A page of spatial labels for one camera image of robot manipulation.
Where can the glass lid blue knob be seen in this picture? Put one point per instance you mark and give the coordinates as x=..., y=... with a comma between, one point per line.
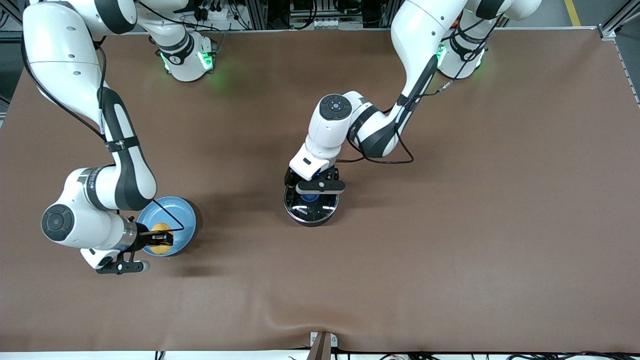
x=310, y=210

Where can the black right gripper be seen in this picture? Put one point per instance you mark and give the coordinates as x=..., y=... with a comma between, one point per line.
x=143, y=239

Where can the blue plate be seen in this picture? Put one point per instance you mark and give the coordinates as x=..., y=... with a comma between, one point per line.
x=185, y=220

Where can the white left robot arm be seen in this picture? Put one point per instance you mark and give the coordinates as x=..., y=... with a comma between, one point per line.
x=330, y=135

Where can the white power strip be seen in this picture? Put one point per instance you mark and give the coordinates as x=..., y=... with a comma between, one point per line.
x=330, y=22

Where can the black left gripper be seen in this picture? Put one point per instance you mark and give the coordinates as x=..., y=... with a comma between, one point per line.
x=289, y=178

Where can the yellow potato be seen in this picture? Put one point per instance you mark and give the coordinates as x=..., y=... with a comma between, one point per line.
x=160, y=249

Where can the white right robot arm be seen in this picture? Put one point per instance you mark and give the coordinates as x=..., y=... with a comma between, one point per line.
x=55, y=65

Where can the metal bracket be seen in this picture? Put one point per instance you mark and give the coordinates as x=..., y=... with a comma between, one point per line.
x=322, y=345

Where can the brown table cloth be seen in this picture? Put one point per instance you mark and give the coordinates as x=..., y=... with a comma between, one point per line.
x=450, y=275

